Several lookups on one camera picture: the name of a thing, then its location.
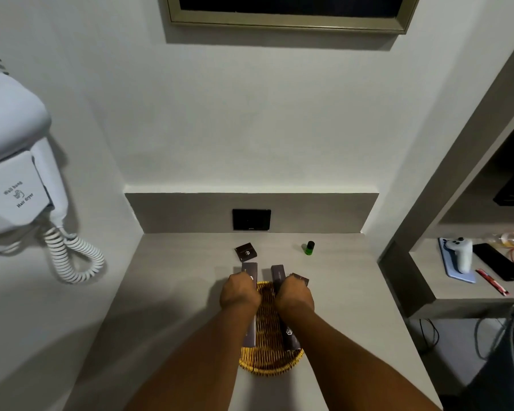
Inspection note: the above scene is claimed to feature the person's left hand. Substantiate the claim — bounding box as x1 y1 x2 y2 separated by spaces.
220 271 262 312

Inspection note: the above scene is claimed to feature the person's right hand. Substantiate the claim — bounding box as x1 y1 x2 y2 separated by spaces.
274 273 315 314

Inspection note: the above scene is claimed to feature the long brown box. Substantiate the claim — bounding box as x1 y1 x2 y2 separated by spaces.
241 263 258 348
271 265 304 352

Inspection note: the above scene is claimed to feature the person's right forearm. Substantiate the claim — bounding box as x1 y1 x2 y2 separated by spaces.
279 305 443 411

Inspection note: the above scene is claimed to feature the person's left forearm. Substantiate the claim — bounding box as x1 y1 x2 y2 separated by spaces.
123 300 260 411

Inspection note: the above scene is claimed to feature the yellow wicker basket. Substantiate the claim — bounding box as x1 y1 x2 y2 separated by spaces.
238 281 305 376

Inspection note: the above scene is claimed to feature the light blue pad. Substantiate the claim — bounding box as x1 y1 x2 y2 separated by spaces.
438 237 477 284

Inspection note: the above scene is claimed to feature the grey shelf unit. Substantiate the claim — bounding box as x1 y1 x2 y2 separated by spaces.
378 25 514 320

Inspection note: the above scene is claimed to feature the white game controller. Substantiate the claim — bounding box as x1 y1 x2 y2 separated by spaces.
445 237 473 275

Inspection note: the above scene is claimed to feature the red sachet stick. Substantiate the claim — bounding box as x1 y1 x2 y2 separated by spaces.
475 269 509 297

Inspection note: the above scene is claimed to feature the black smartphone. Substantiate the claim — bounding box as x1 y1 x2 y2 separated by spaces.
472 242 514 282

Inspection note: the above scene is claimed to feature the gold framed mirror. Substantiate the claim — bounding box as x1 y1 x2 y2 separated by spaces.
166 0 421 35

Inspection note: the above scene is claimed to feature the black wall socket plate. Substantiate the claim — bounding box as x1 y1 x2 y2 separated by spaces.
232 209 272 231

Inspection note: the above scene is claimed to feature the black floor cable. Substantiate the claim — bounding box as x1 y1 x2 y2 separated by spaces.
418 317 440 352

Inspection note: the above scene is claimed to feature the white coiled dryer cord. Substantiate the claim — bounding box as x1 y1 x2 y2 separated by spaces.
42 227 106 284

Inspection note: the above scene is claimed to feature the white wall hair dryer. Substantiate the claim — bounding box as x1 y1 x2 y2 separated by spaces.
0 53 69 253

